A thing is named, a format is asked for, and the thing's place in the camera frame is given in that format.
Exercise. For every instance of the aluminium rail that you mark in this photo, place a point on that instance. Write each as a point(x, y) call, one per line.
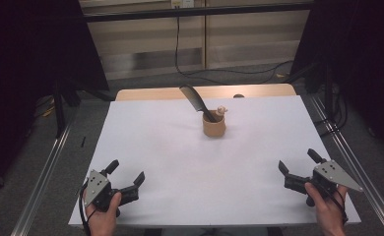
point(42, 177)
point(360, 164)

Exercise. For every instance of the small black floor item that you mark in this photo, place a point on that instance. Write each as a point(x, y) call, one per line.
point(83, 141)

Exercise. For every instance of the black metal stand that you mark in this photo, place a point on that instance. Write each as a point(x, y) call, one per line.
point(59, 111)

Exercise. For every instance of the black curtain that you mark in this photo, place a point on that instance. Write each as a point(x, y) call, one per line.
point(32, 65)
point(360, 65)

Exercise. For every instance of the yellow floor item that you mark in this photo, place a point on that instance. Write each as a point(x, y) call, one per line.
point(49, 111)

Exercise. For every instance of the person's left hand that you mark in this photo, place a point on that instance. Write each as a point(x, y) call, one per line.
point(104, 221)

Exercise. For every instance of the white board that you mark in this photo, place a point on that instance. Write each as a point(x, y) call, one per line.
point(167, 177)

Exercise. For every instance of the tan cup with figurine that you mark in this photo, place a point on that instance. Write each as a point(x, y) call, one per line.
point(213, 128)

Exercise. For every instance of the white power outlet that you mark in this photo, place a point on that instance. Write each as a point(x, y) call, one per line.
point(182, 3)

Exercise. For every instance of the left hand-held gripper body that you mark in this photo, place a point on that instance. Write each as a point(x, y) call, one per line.
point(98, 190)

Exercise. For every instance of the wooden table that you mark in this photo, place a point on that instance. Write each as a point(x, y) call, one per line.
point(147, 93)

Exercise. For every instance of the black horizontal bar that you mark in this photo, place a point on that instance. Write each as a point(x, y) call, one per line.
point(193, 12)

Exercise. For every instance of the small dark round object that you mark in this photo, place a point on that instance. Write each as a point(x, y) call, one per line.
point(238, 96)

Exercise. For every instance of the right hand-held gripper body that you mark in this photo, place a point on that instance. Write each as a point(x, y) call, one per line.
point(334, 173)

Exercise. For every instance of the person's right hand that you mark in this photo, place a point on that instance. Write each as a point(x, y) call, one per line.
point(328, 213)

